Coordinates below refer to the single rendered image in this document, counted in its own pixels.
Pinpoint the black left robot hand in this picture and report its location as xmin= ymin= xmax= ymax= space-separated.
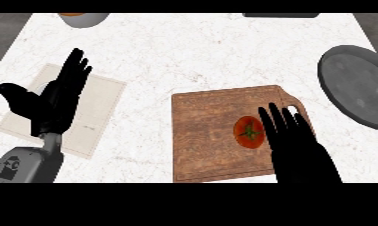
xmin=0 ymin=47 xmax=94 ymax=138

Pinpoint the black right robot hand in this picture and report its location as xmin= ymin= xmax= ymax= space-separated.
xmin=256 ymin=102 xmax=343 ymax=184

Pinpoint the red tomato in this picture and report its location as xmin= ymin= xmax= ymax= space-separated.
xmin=231 ymin=115 xmax=267 ymax=150

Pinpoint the brown wooden cutting board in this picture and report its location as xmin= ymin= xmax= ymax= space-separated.
xmin=169 ymin=84 xmax=315 ymax=184

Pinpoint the dark grey pan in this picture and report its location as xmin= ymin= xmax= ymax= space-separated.
xmin=315 ymin=44 xmax=378 ymax=130

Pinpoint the beige placemat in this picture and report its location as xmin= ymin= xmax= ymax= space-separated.
xmin=0 ymin=62 xmax=128 ymax=160

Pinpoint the grey bowl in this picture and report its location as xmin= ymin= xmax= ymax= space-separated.
xmin=56 ymin=12 xmax=110 ymax=29

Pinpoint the dark grey flat object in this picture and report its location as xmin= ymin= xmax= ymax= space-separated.
xmin=242 ymin=12 xmax=321 ymax=19

